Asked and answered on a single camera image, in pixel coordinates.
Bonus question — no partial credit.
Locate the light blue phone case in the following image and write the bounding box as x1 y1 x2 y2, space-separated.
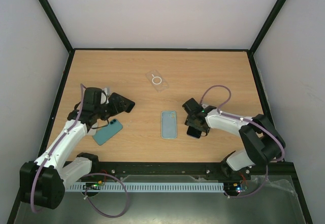
161 111 177 139

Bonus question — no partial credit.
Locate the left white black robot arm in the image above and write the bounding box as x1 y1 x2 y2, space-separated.
19 86 135 213

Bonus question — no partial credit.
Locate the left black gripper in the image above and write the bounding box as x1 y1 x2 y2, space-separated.
95 97 130 121

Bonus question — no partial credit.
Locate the clear magsafe phone case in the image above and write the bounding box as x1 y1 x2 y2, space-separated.
145 70 169 92

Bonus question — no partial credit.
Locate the white slotted cable duct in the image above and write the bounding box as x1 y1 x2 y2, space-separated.
66 182 224 193

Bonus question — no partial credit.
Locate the teal phone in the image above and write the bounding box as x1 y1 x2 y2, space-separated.
92 119 123 146

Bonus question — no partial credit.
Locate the purple cable loop front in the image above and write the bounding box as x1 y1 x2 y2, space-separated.
82 172 131 218

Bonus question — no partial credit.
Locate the black phone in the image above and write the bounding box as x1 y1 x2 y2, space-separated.
108 92 135 114

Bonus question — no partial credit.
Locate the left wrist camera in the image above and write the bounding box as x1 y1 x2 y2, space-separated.
101 87 110 103

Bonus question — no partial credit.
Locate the black aluminium frame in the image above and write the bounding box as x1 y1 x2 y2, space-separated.
6 0 314 224

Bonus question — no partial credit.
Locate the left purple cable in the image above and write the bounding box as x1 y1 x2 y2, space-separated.
30 83 86 213

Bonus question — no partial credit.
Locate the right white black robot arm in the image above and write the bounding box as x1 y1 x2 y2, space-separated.
182 98 285 180

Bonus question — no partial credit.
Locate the white translucent phone case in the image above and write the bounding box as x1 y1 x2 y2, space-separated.
86 129 97 136

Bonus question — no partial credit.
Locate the blue phone dark screen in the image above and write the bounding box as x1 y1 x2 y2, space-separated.
186 126 202 139

